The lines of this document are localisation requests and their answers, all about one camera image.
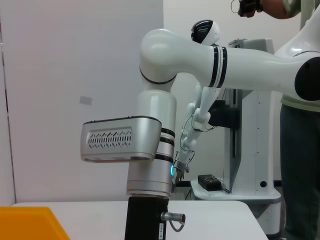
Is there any right gripper plug with cable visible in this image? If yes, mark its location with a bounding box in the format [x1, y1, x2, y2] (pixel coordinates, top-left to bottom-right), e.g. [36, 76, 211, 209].
[161, 211, 187, 233]

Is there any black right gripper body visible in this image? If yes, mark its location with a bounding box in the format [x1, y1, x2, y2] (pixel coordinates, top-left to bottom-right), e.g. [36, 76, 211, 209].
[124, 196, 170, 240]

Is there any person in green shirt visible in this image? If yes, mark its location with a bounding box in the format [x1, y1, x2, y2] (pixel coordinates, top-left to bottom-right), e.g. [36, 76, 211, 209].
[279, 0, 320, 240]

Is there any black white robot head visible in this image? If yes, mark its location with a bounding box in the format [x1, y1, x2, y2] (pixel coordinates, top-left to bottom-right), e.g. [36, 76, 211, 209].
[191, 19, 221, 46]

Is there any black box with cables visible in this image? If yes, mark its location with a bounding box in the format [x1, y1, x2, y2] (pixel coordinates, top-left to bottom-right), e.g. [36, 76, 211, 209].
[198, 174, 223, 192]

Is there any yellow plastic bin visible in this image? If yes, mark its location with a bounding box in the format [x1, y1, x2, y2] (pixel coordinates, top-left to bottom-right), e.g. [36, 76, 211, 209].
[0, 206, 71, 240]

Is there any person hand in black glove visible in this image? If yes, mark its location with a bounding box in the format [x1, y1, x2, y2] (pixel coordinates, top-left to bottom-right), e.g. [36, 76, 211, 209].
[237, 0, 265, 18]

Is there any white background robot stand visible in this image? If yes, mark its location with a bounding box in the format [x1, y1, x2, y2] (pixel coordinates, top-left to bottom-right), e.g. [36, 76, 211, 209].
[191, 37, 283, 237]

